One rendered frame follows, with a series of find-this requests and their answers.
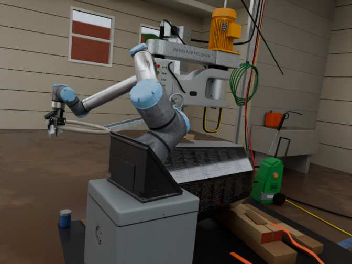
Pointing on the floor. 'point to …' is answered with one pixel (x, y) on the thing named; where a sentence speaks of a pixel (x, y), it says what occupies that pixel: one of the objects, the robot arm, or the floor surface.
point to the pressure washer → (270, 179)
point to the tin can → (65, 218)
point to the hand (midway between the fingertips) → (53, 135)
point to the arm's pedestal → (138, 227)
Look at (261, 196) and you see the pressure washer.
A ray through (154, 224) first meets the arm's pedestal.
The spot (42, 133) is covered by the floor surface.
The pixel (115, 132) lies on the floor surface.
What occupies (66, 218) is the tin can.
